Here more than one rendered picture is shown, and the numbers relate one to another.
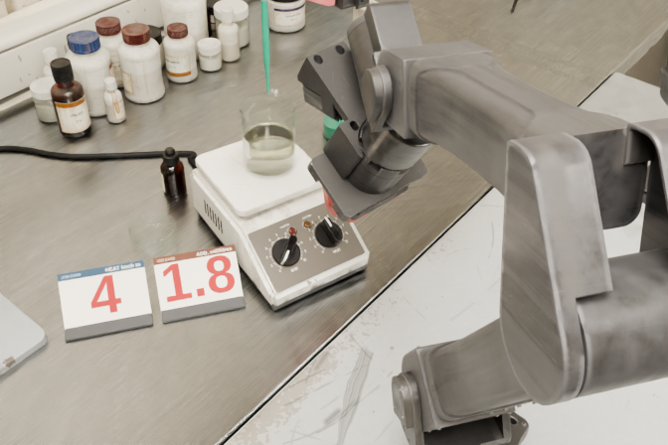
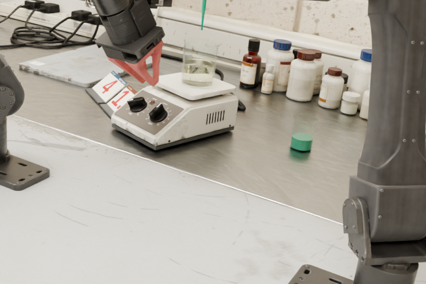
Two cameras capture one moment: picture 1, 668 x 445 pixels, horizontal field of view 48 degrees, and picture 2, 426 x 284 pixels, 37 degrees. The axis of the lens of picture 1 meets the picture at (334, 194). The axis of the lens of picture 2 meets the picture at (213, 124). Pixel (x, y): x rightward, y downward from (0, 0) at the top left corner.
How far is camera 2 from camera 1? 115 cm
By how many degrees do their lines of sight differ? 68
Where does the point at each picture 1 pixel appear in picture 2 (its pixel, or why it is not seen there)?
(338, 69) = not seen: outside the picture
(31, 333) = (86, 80)
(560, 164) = not seen: outside the picture
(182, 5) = (356, 64)
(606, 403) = (37, 221)
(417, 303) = (127, 165)
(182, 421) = (35, 110)
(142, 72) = (291, 75)
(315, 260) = (139, 118)
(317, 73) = not seen: outside the picture
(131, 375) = (64, 101)
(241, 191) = (167, 77)
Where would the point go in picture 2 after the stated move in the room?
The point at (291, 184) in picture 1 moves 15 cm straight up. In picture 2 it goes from (179, 87) to (187, 3)
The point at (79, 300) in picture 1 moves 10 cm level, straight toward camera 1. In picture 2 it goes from (104, 82) to (59, 86)
